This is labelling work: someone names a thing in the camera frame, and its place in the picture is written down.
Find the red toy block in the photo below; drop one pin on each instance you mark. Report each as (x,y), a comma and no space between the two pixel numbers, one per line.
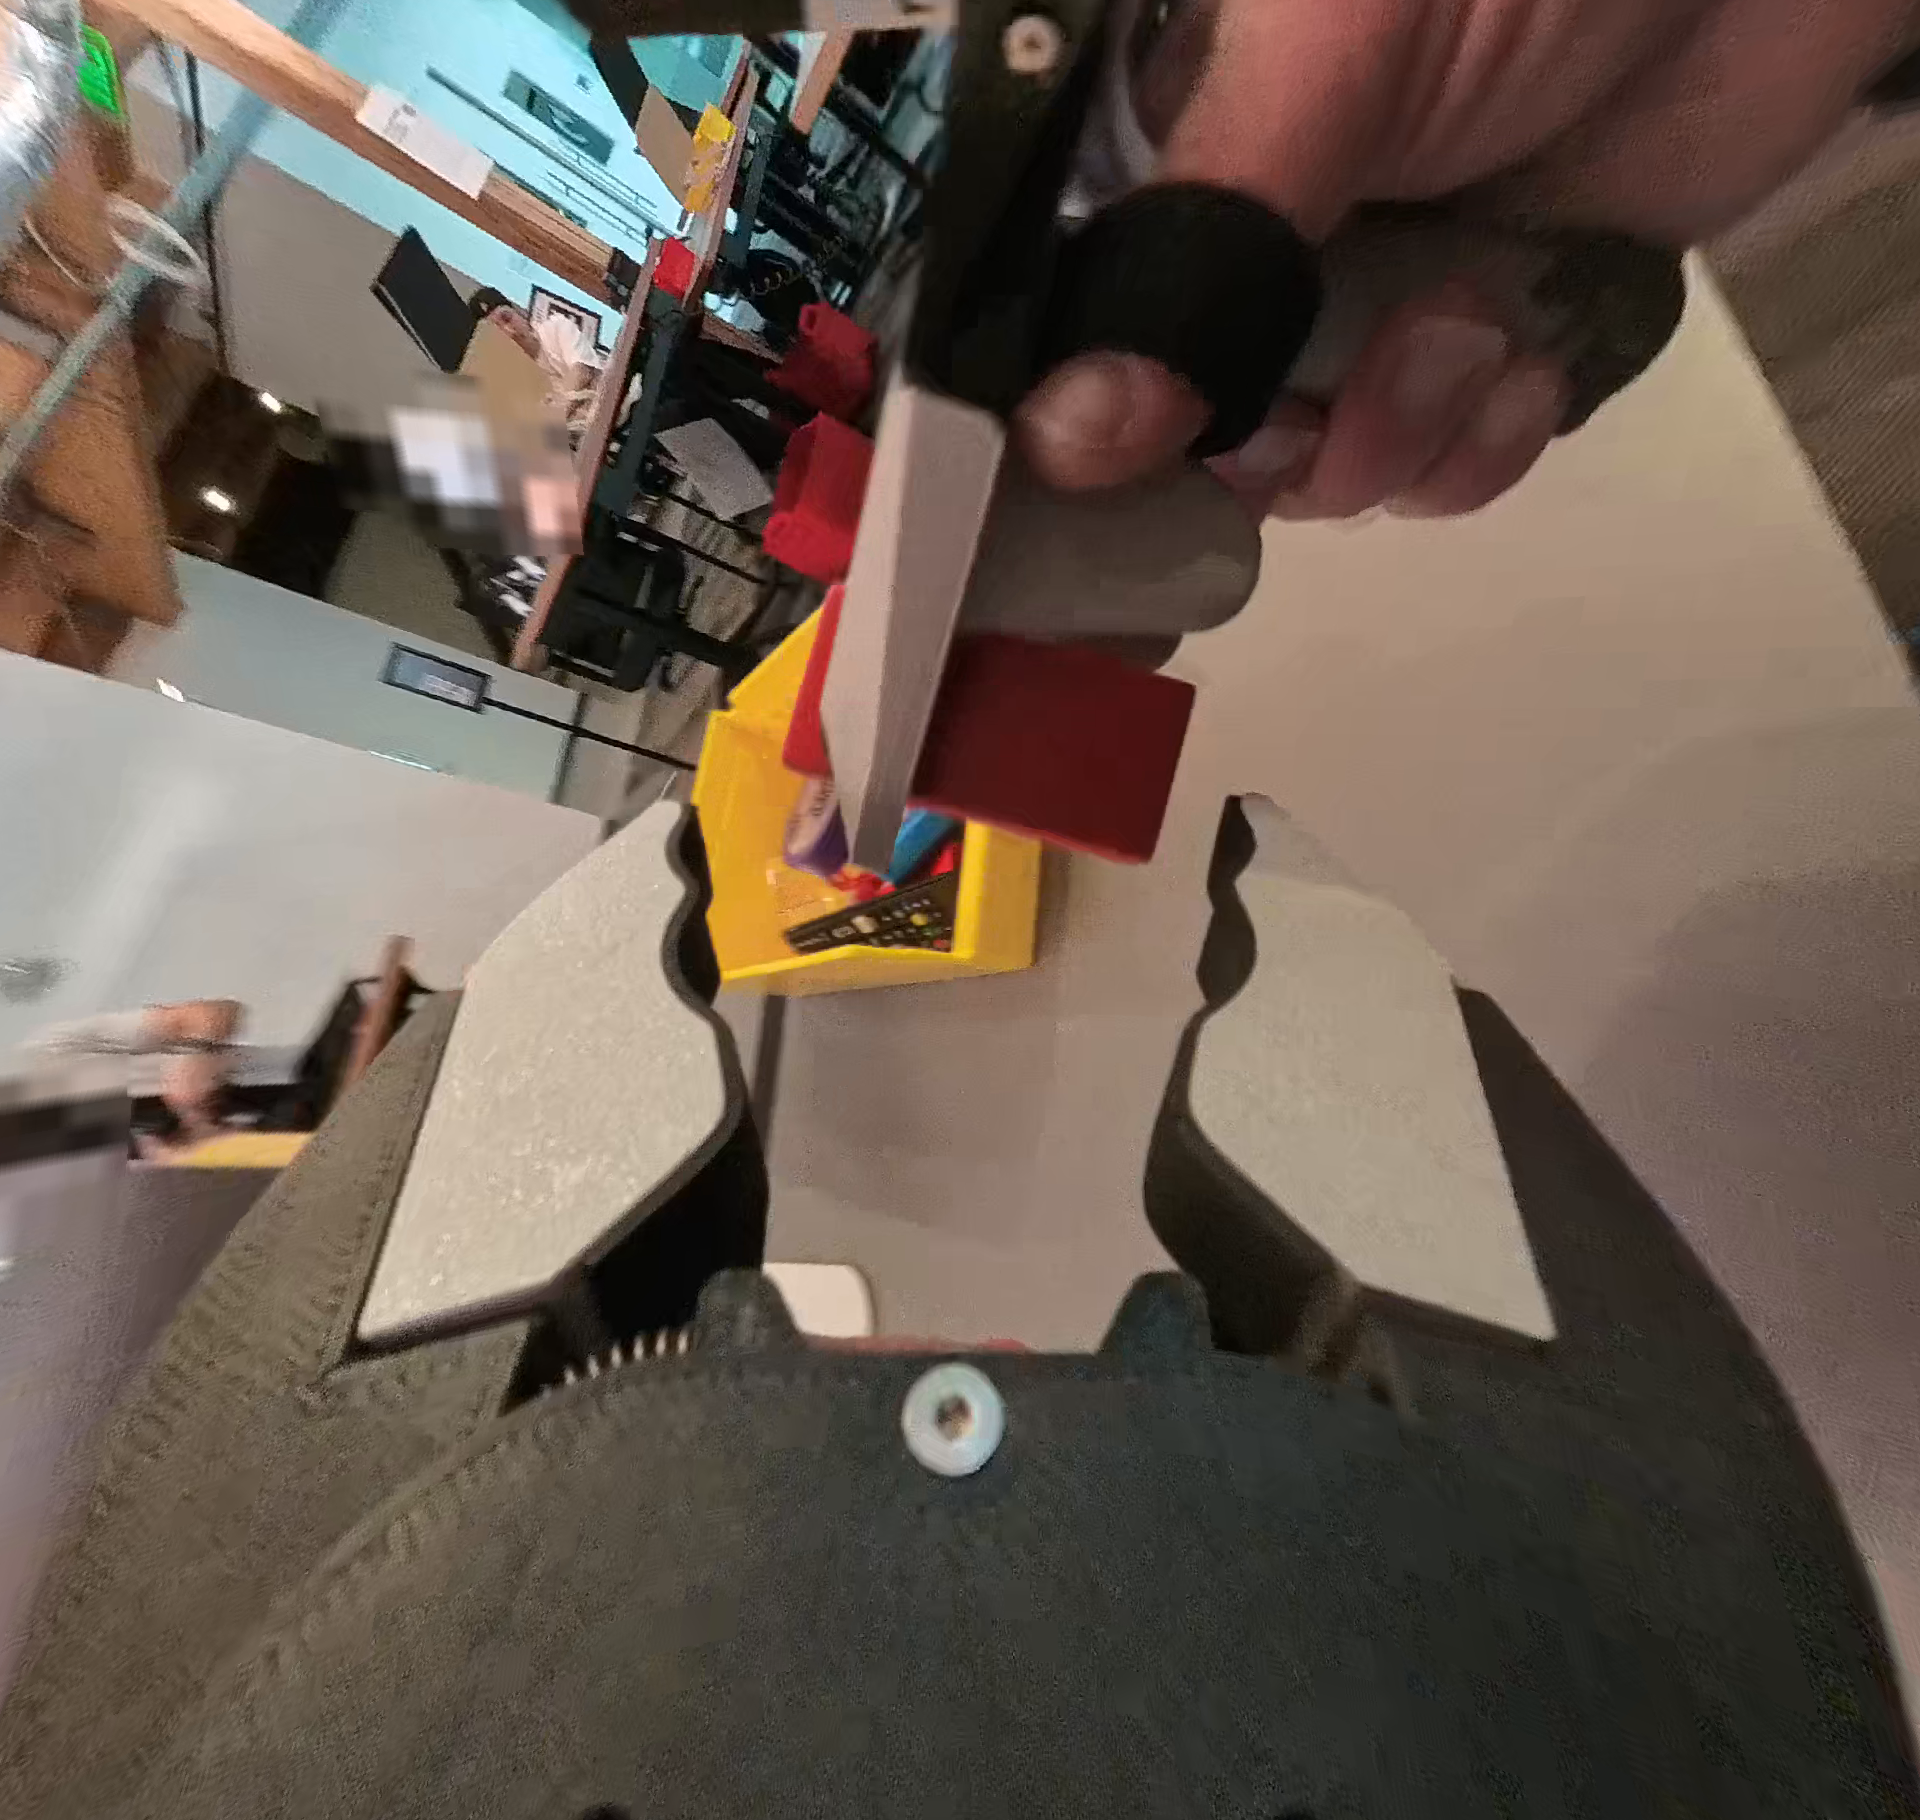
(1068,742)

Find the person's right hand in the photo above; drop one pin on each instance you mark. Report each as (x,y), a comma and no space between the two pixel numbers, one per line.
(1505,54)

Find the yellow plastic bin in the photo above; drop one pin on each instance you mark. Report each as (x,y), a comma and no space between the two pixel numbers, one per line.
(749,902)

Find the purple tape roll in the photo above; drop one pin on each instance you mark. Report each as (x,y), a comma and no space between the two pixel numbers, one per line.
(819,824)

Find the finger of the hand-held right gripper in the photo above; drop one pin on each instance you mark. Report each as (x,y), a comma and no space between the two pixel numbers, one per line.
(1123,565)
(906,592)

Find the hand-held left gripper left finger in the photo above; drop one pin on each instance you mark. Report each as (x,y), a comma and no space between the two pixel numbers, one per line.
(557,1136)

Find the black wall sign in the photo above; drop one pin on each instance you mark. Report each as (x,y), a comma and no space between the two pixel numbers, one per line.
(438,682)

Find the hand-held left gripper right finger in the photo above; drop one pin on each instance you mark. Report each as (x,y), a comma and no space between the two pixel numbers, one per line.
(1367,1136)

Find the wooden beam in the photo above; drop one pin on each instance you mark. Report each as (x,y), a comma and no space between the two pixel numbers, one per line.
(327,96)

